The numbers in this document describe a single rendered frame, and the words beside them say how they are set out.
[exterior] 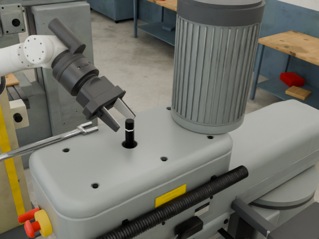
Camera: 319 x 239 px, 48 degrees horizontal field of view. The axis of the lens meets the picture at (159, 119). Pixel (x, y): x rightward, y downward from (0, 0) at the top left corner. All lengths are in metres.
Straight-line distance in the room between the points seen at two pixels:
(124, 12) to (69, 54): 7.48
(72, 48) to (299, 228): 0.69
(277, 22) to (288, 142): 4.63
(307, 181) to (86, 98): 0.87
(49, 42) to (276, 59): 5.18
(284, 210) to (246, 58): 0.62
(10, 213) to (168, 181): 2.48
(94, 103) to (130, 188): 0.21
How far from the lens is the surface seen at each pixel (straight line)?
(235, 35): 0.81
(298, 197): 1.30
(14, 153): 0.86
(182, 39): 0.85
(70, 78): 0.84
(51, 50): 0.87
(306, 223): 0.98
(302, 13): 5.51
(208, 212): 1.03
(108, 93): 0.84
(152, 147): 0.85
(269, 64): 5.97
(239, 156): 1.07
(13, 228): 3.32
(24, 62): 0.96
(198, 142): 0.88
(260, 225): 1.07
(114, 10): 8.20
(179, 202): 0.84
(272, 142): 1.17
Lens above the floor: 2.39
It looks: 32 degrees down
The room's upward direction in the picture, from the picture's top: 2 degrees clockwise
